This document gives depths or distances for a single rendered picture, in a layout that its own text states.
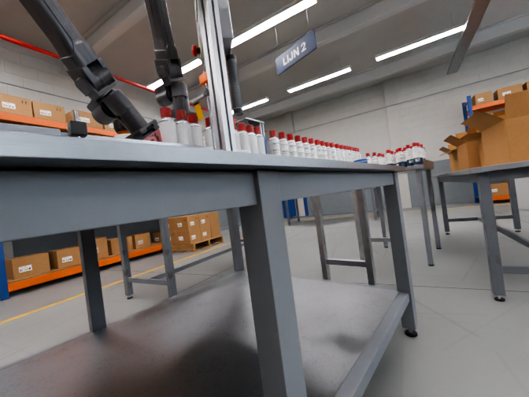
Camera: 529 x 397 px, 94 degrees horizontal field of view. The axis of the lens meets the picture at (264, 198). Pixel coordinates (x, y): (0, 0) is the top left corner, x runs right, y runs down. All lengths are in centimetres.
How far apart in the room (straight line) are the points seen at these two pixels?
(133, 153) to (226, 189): 16
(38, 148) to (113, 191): 8
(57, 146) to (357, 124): 833
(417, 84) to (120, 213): 847
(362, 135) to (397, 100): 130
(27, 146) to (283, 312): 42
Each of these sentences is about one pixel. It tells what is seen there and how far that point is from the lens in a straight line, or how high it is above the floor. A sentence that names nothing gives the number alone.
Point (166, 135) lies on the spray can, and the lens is 84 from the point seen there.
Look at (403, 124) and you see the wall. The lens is 833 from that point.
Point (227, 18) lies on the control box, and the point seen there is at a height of 135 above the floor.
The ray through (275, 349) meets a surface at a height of 49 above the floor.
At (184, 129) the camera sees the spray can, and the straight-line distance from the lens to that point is 87.
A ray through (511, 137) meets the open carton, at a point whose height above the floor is 92.
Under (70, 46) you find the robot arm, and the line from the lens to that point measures 79.
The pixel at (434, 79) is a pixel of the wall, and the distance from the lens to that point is 862.
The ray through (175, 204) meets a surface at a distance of 34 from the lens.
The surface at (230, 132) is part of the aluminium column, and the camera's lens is 80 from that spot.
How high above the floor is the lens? 75
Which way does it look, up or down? level
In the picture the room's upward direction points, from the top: 8 degrees counter-clockwise
